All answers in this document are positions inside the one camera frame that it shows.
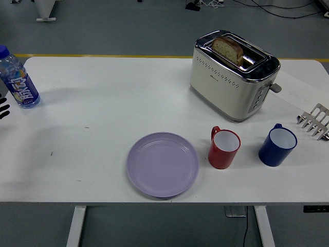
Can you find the brown bread slice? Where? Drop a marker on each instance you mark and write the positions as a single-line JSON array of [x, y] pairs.
[[227, 50]]

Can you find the white table leg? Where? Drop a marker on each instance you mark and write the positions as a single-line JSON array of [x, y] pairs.
[[264, 226], [76, 226]]

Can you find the white furniture base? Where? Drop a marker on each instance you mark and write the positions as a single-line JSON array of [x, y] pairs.
[[45, 10]]

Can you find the blue mug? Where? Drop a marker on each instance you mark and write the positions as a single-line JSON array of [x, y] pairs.
[[276, 148]]

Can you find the purple round plate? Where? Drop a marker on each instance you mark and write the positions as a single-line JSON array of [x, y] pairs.
[[163, 164]]

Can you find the blue labelled drink bottle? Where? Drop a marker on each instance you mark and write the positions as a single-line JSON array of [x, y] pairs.
[[20, 82]]

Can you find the silver metal toast rack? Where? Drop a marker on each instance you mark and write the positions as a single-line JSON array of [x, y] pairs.
[[314, 122]]

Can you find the white paper sheet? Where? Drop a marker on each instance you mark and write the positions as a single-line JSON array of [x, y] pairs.
[[299, 88]]

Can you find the red mug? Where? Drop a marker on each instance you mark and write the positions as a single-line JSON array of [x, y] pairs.
[[223, 149]]

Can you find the black floor device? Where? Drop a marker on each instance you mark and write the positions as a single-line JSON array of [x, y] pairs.
[[192, 5]]

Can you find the cream silver toaster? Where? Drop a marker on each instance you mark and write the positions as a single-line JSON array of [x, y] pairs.
[[231, 82]]

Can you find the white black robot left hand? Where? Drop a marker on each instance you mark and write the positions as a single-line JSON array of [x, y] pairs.
[[3, 108]]

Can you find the black desk control panel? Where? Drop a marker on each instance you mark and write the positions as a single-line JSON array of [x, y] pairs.
[[315, 208]]

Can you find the grey box under table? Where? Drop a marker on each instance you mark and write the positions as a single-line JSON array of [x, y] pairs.
[[235, 211]]

